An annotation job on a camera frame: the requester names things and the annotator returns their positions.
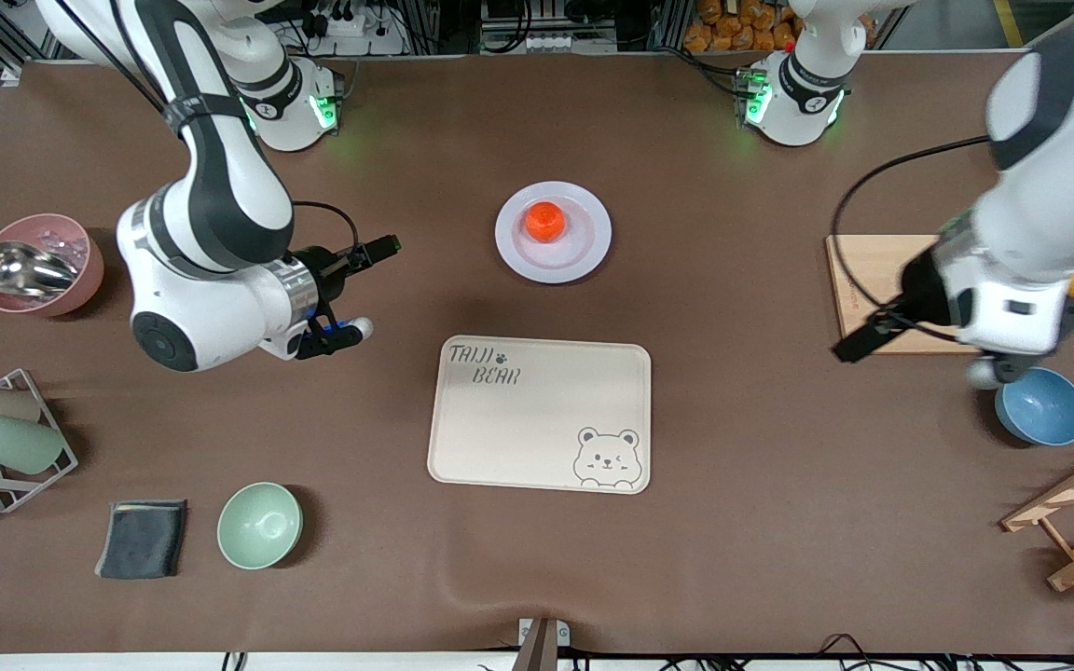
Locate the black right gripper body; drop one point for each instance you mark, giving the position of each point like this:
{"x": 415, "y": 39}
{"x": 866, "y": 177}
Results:
{"x": 321, "y": 265}

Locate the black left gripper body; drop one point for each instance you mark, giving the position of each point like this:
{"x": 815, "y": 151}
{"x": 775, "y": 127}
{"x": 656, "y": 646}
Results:
{"x": 918, "y": 287}

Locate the orange fruit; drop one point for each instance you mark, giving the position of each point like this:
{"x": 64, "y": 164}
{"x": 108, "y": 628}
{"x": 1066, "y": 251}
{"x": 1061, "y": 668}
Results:
{"x": 544, "y": 222}

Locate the lavender white round plate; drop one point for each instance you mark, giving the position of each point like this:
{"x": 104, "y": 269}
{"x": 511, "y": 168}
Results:
{"x": 584, "y": 253}

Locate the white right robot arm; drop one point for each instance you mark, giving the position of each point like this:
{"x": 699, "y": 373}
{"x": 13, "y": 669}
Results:
{"x": 220, "y": 186}

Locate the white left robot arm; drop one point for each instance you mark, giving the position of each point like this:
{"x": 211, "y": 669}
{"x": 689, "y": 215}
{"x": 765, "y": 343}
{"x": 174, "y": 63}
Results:
{"x": 1040, "y": 224}

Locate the wooden cutting board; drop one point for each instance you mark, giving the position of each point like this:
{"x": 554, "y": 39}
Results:
{"x": 859, "y": 280}

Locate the blue bowl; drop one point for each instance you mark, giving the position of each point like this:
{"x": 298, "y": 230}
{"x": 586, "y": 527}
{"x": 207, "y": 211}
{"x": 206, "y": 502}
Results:
{"x": 1042, "y": 415}

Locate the white power strip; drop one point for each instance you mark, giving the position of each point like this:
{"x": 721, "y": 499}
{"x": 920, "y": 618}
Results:
{"x": 351, "y": 28}

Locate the cream tray with bear print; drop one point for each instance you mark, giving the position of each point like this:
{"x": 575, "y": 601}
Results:
{"x": 537, "y": 419}

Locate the pink bowl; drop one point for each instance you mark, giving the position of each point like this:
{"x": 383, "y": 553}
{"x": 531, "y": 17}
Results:
{"x": 80, "y": 284}

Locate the wooden mug rack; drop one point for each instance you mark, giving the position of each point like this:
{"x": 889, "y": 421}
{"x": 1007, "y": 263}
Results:
{"x": 1068, "y": 491}

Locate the mint green bowl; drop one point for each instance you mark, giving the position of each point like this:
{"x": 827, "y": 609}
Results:
{"x": 259, "y": 527}

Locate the metal scoop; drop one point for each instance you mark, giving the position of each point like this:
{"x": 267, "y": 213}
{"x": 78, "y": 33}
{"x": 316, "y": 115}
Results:
{"x": 24, "y": 268}

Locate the dark grey folded cloth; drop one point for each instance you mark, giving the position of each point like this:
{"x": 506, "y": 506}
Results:
{"x": 141, "y": 540}

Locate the pile of orange packs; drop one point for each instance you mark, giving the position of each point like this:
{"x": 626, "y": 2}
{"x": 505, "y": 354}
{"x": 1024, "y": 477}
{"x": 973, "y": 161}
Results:
{"x": 733, "y": 28}

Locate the mint green cup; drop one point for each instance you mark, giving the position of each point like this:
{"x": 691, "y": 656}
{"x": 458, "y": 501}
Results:
{"x": 15, "y": 444}

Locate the aluminium frame profile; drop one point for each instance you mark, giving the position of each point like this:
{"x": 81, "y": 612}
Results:
{"x": 1064, "y": 19}

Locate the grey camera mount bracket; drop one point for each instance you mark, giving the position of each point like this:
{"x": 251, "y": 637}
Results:
{"x": 542, "y": 645}

